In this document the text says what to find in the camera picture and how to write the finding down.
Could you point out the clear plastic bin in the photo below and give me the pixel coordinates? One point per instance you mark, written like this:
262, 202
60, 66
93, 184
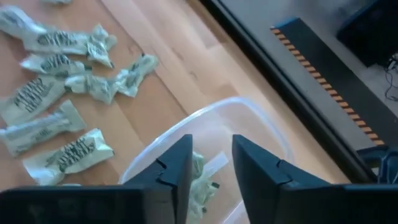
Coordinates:
217, 124

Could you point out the black metal table frame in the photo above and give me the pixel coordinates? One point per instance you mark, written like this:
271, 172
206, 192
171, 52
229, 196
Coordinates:
276, 77

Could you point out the black equipment base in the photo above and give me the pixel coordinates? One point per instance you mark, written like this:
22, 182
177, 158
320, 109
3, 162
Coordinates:
370, 31

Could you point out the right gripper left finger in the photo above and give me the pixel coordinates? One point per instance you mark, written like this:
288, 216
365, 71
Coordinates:
174, 186

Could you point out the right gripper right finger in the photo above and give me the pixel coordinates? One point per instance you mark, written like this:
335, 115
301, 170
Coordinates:
258, 180

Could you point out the black hazard-striped floor mat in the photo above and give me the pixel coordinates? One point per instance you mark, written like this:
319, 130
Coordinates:
342, 77

